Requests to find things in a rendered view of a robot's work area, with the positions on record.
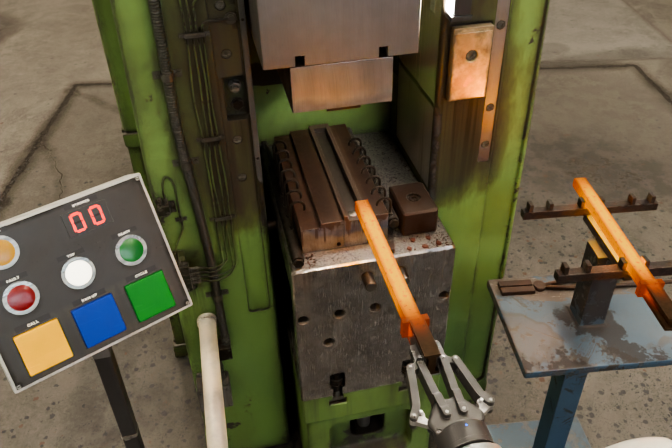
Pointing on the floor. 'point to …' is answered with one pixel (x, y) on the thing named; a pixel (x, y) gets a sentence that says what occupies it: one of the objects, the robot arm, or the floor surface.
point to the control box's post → (110, 374)
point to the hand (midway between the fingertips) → (423, 344)
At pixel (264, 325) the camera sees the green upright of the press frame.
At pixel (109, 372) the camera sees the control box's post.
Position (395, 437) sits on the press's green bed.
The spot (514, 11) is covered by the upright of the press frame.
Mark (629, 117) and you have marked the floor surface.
